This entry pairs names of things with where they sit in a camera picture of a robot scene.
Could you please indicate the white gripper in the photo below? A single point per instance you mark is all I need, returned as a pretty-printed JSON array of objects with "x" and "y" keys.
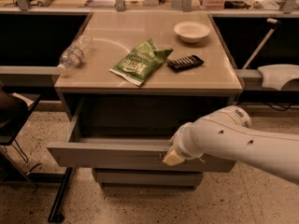
[{"x": 184, "y": 146}]

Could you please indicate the grey top drawer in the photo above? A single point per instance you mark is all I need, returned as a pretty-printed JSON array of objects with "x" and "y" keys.
[{"x": 131, "y": 133}]

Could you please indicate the grey drawer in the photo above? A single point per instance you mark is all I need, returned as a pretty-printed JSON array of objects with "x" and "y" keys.
[
  {"x": 131, "y": 133},
  {"x": 147, "y": 178}
]

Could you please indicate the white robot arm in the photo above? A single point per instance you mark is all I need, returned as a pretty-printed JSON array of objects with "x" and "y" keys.
[{"x": 226, "y": 134}]

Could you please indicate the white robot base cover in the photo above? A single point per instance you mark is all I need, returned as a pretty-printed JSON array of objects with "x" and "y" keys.
[{"x": 276, "y": 76}]

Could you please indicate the grey bottom drawer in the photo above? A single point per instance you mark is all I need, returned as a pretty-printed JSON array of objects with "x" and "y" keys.
[{"x": 147, "y": 178}]

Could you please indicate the grey drawer cabinet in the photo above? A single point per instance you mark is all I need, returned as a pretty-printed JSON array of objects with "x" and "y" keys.
[{"x": 115, "y": 34}]

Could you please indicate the black snack packet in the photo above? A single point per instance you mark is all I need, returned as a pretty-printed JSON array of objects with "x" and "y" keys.
[{"x": 185, "y": 63}]

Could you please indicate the green chip bag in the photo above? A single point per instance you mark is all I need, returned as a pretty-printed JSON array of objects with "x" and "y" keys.
[{"x": 141, "y": 62}]

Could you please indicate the white bowl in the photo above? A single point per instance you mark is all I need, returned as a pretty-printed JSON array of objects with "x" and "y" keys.
[{"x": 191, "y": 31}]

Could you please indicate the black metal stand leg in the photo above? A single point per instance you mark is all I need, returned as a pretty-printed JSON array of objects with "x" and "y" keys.
[{"x": 55, "y": 215}]

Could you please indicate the clear plastic water bottle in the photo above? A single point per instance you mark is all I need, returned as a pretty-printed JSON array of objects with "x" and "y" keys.
[{"x": 75, "y": 54}]

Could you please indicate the white stick with cap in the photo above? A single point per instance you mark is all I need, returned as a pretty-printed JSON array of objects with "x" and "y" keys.
[{"x": 274, "y": 25}]

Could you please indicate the black chair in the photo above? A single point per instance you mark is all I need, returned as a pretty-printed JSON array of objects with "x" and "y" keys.
[{"x": 15, "y": 109}]

